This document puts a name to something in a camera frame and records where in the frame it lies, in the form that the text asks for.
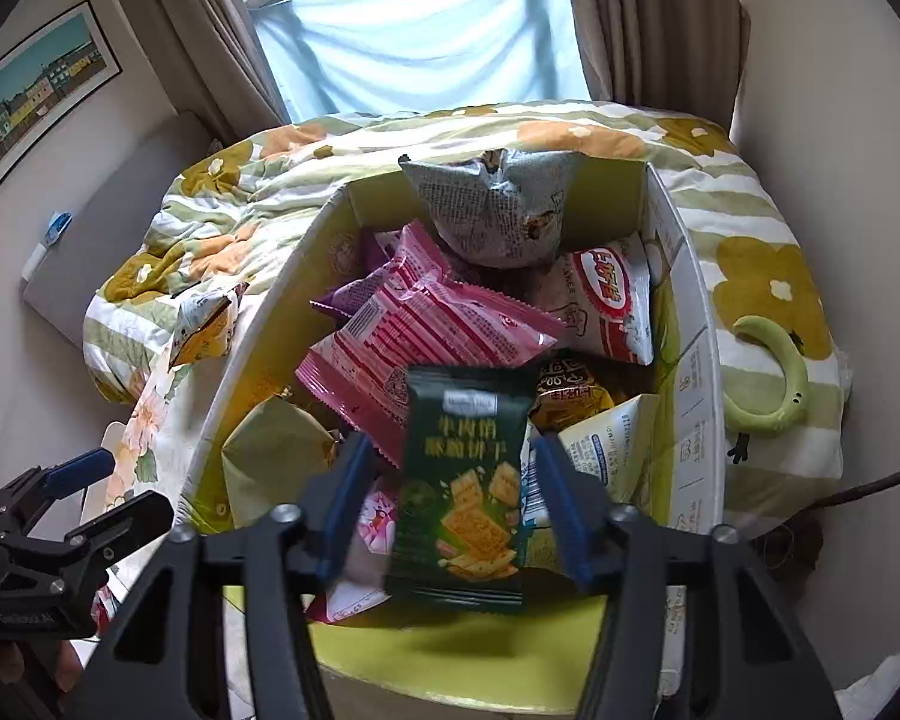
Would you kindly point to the floral quilted blanket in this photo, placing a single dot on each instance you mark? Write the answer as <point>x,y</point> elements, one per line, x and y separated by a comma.
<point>757,187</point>

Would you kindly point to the pink snack bag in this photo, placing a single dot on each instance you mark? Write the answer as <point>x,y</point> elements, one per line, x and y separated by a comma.
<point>420,345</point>

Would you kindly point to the light blue window cloth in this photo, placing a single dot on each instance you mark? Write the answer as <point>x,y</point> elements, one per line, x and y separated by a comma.
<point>420,45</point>

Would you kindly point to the olive snack bag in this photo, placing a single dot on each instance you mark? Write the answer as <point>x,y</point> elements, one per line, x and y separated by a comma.
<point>270,450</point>

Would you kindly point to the yellow-green cardboard box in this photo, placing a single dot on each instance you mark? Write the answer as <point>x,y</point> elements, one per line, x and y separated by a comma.
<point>450,649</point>

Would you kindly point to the beige curtain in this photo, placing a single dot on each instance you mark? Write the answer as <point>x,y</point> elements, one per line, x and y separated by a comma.
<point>210,30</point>
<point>645,22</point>

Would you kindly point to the white yellow snack bag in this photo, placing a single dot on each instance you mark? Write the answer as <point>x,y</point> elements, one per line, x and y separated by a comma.
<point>607,457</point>

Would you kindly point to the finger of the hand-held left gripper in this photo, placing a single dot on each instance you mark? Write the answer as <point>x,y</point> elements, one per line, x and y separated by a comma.
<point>82,465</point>
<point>124,525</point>

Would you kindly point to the pink floral small packet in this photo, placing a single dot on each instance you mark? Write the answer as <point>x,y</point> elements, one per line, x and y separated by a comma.
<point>367,532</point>

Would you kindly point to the blue white clip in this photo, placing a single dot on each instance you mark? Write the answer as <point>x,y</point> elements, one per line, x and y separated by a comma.
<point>58,229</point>

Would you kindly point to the grey white snack bag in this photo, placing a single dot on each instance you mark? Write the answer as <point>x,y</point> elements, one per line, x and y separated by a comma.
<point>487,217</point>

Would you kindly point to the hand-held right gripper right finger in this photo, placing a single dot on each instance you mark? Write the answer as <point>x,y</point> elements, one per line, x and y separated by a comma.
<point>562,495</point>

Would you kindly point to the green curved plush toy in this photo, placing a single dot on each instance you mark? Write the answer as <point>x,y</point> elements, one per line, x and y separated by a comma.
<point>784,397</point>

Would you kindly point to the orange white snack bag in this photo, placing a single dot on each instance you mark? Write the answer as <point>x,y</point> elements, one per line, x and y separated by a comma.
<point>202,322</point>

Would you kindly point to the framed wall picture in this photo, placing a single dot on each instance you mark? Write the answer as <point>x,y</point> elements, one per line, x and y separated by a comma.
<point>37,90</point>

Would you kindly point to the dark green cracker packet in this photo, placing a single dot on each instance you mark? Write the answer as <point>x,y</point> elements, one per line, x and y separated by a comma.
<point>457,495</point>

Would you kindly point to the purple snack bag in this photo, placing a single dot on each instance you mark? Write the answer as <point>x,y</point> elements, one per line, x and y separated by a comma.
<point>349,292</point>

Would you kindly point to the grey padded panel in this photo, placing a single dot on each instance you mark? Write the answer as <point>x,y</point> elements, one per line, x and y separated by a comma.
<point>90,270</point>

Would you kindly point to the gold snack bag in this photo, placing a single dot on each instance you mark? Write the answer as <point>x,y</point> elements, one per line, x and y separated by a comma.
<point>570,397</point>

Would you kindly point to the white red snack bag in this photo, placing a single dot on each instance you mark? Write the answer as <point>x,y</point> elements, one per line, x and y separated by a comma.
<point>607,307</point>

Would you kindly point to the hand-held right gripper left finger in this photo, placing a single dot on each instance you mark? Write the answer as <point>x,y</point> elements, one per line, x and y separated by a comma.
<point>341,495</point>

